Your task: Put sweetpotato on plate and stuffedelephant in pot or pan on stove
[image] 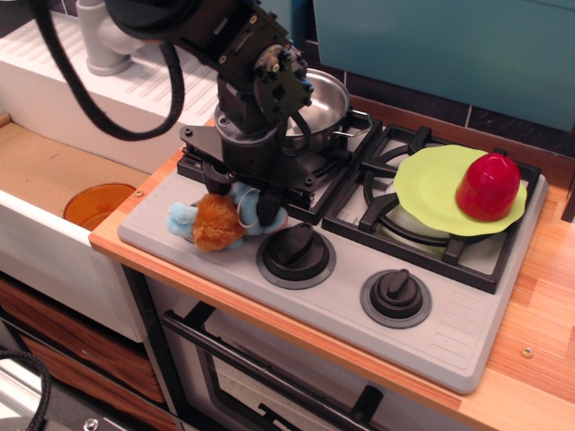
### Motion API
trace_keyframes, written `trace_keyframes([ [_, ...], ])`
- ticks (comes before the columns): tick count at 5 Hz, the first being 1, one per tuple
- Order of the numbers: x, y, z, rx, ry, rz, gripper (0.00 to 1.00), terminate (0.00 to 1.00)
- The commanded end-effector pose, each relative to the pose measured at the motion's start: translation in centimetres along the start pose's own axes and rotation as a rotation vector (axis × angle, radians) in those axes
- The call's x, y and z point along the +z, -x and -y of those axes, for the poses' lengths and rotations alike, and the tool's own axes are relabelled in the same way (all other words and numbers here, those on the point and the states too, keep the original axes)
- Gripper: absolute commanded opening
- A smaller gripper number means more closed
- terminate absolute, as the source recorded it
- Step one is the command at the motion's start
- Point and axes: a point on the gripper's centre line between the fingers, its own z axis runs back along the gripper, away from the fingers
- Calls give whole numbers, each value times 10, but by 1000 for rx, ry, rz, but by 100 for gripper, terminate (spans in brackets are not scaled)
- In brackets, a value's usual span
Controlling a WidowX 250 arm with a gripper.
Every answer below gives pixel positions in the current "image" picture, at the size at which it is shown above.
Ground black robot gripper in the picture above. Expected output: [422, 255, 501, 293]
[180, 109, 320, 227]

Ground blue stuffed elephant toy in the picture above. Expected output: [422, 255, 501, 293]
[166, 181, 288, 252]

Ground red toy sweet potato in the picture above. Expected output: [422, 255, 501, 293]
[456, 153, 521, 222]

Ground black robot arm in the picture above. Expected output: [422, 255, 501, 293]
[106, 1, 314, 226]

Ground black middle stove knob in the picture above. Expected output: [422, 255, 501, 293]
[256, 223, 337, 290]

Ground black stove knob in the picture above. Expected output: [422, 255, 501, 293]
[256, 223, 337, 290]
[360, 268, 432, 330]

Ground stainless steel pot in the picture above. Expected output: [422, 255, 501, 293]
[282, 68, 373, 156]

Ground lime green plate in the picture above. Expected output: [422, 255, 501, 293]
[394, 145, 527, 237]

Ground black right stove knob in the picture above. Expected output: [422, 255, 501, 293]
[360, 268, 432, 330]

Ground grey toy stove top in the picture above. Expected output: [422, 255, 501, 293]
[118, 170, 548, 393]

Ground black left burner grate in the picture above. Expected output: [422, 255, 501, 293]
[177, 126, 374, 224]

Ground black burner grate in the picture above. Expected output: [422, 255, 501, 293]
[177, 126, 374, 224]
[323, 126, 544, 294]

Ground black right burner grate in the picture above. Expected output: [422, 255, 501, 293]
[323, 126, 544, 294]

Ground orange plastic sink drain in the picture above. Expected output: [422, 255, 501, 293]
[63, 182, 136, 231]

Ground white toy sink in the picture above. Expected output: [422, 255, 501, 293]
[1, 13, 217, 342]

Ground teal cabinet left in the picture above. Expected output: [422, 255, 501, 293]
[261, 0, 308, 49]

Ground teal cabinet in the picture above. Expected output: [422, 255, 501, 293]
[314, 1, 574, 131]
[261, 0, 308, 49]

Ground grey toy faucet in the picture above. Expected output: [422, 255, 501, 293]
[76, 0, 145, 76]

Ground wooden drawer fronts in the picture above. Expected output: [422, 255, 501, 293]
[1, 273, 178, 430]

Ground teal cabinet right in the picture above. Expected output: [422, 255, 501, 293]
[314, 1, 574, 131]

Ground black oven door handle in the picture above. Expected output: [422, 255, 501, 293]
[162, 307, 383, 430]

